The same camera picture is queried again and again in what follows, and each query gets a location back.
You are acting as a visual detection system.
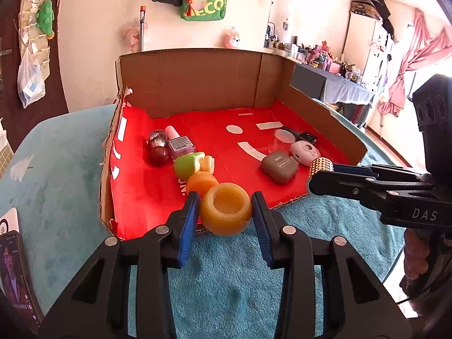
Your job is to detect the cardboard box with red inside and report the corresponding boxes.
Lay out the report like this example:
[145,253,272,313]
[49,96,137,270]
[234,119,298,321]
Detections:
[99,50,368,241]

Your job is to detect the white wardrobe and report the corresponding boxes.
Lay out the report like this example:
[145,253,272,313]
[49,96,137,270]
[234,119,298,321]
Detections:
[341,9,396,89]

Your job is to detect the dark brown door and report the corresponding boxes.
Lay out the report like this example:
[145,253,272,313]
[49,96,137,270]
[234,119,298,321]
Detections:
[0,0,69,121]

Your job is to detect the brown eyeshadow case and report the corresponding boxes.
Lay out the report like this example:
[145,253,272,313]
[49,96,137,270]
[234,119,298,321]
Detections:
[260,150,301,184]

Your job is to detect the pink curtain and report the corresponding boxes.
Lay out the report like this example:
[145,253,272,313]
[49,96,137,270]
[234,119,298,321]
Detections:
[377,10,452,115]

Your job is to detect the smartphone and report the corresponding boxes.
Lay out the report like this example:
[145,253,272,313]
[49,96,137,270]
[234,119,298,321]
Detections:
[0,208,45,336]

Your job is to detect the white plastic bag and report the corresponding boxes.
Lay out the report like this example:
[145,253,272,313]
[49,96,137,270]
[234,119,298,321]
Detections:
[17,46,46,109]

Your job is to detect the pink plush toy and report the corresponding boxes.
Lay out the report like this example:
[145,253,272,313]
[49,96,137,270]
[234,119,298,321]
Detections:
[225,30,242,50]
[123,25,149,53]

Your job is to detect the amber hollow round holder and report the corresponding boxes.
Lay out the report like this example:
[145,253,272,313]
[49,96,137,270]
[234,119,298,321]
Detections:
[199,182,253,236]

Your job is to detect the brown patterned storage box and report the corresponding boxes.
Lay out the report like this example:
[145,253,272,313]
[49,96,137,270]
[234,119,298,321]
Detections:
[351,0,382,16]

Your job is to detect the table with dark cloth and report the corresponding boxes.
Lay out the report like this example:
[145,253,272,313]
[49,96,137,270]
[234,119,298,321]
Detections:
[290,62,377,128]

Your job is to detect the clear hanging pocket organizer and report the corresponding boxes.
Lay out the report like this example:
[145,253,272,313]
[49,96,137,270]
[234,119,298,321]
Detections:
[16,0,52,60]

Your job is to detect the purple nail polish pink cap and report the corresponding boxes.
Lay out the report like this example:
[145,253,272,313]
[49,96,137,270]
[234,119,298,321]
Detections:
[164,125,196,163]

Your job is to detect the teal star blanket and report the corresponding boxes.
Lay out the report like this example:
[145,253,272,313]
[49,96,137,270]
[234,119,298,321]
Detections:
[0,104,407,339]

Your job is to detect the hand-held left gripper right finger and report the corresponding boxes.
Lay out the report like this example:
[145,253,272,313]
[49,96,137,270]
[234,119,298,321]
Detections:
[250,191,414,339]

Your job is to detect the green plush toy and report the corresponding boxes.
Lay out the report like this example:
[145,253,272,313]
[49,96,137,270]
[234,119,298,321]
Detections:
[35,0,55,39]

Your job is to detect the grid patterned panel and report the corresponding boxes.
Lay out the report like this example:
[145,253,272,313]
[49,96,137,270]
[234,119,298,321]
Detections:
[0,116,15,179]

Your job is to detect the orange round ball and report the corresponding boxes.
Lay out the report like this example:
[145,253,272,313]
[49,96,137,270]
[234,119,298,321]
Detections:
[186,170,220,196]

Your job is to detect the green frog figurine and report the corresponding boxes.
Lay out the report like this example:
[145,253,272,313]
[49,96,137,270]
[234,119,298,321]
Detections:
[173,151,215,181]

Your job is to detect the wall mirror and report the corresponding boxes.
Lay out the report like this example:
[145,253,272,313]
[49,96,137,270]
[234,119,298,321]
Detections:
[263,0,295,52]

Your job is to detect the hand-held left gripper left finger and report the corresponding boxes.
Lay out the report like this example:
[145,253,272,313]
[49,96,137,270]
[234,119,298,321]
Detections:
[38,191,201,339]

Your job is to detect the black nail polish bottle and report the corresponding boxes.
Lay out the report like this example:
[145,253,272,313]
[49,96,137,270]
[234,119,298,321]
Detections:
[282,126,318,145]

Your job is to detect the gold studded black bottle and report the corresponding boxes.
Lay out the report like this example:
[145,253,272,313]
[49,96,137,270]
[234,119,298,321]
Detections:
[308,157,334,179]

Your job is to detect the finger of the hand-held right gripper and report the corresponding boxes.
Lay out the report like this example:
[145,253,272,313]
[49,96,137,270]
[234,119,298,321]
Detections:
[334,164,433,185]
[307,170,396,202]

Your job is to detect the dark clothes pile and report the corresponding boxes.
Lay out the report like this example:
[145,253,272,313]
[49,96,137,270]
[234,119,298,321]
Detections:
[367,0,396,39]

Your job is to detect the metal pole with orange tip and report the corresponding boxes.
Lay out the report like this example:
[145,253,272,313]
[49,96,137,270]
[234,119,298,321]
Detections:
[139,5,147,53]

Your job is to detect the glitter nail polish red cap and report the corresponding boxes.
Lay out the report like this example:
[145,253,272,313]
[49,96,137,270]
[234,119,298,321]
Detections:
[146,129,170,166]

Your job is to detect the person's right hand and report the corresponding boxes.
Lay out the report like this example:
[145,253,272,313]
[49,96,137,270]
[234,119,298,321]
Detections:
[403,228,431,285]

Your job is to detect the row of cosmetic bottles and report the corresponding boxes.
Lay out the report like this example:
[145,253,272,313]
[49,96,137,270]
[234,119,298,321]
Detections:
[266,35,368,85]

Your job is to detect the pink round device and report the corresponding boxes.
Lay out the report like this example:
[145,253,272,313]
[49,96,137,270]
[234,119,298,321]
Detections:
[290,140,321,166]

